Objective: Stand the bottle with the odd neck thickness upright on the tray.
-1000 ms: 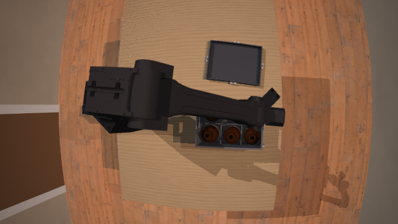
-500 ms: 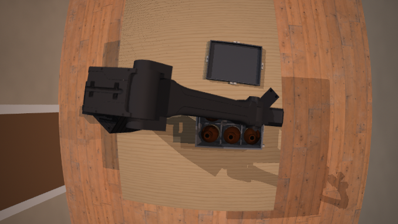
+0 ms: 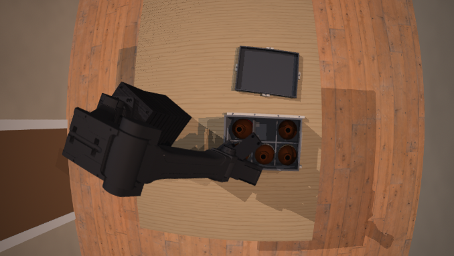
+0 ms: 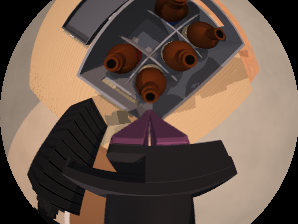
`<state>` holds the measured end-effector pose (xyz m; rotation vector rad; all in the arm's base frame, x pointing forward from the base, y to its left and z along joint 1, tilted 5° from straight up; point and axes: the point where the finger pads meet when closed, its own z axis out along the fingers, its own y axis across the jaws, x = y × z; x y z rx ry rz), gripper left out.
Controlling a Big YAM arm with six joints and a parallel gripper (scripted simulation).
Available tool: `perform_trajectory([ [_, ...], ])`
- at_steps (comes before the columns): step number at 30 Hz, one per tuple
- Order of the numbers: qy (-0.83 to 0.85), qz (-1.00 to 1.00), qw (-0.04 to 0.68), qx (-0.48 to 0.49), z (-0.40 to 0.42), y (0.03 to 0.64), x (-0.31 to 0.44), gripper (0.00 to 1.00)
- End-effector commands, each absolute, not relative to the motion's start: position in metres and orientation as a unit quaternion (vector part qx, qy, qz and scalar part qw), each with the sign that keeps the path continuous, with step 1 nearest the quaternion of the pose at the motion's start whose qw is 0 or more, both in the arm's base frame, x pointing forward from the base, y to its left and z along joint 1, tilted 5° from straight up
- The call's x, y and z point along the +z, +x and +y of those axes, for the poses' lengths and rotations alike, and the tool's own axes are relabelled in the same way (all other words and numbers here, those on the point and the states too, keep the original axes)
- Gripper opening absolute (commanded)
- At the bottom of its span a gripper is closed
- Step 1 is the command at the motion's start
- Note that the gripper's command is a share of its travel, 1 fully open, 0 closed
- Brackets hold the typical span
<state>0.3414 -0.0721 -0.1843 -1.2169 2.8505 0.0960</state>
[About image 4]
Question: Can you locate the dark grey divided crate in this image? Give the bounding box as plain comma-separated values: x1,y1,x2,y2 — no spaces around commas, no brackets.
76,0,245,120

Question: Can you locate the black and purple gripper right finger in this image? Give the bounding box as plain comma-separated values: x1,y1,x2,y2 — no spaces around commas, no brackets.
150,109,190,146

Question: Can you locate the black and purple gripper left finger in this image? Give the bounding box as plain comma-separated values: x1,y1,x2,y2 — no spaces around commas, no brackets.
109,110,149,146

